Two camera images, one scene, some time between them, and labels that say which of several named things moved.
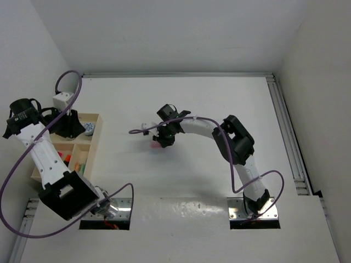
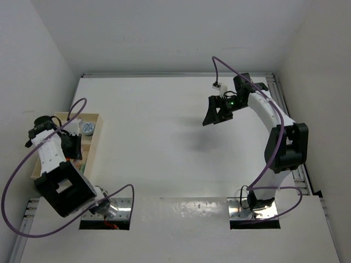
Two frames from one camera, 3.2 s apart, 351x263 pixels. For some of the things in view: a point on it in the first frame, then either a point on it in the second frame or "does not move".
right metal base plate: [237, 210] does not move
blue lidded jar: [89, 128] does not move
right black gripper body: [166, 134] to [232, 104]
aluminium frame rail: [300, 183] does not move
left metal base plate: [120, 209] does not move
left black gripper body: [64, 125] to [69, 144]
